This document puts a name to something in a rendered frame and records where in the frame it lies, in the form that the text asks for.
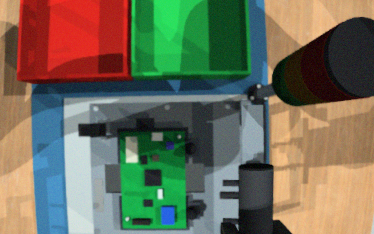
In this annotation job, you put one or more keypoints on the green circuit board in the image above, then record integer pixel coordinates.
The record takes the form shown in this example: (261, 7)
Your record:
(153, 179)

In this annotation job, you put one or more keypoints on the red open-top bin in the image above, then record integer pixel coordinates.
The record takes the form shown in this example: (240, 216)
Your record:
(63, 38)

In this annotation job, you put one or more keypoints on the green bin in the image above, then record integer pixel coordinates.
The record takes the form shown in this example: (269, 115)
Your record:
(208, 39)

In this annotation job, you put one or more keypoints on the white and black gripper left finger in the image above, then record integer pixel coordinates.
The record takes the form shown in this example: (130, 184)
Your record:
(228, 228)

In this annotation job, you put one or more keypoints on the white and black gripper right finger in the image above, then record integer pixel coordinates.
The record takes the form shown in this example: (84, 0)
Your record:
(280, 228)

